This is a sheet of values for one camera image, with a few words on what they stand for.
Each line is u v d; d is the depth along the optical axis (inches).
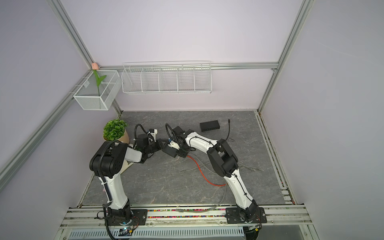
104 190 32.0
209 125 44.3
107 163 20.6
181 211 29.9
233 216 27.8
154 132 36.9
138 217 29.0
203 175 34.1
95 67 35.0
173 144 35.0
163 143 38.1
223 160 22.2
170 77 41.6
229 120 45.4
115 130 35.1
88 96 31.9
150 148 34.5
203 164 35.0
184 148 32.2
